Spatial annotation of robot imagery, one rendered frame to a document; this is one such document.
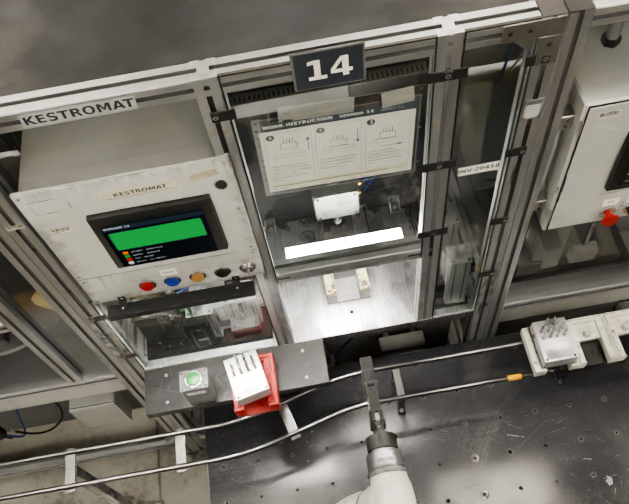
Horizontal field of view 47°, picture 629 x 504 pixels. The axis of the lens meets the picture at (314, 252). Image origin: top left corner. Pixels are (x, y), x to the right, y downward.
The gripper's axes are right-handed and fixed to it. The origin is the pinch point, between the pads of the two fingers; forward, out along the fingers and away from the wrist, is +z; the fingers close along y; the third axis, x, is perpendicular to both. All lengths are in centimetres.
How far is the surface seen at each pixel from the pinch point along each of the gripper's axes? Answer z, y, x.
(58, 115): 21, 88, 46
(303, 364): 14.2, -21.5, 16.9
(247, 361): 13.6, -10.6, 31.7
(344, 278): 39.6, -21.0, 0.3
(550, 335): 8, -18, -54
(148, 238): 18, 52, 41
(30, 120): 21, 88, 51
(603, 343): 6, -25, -70
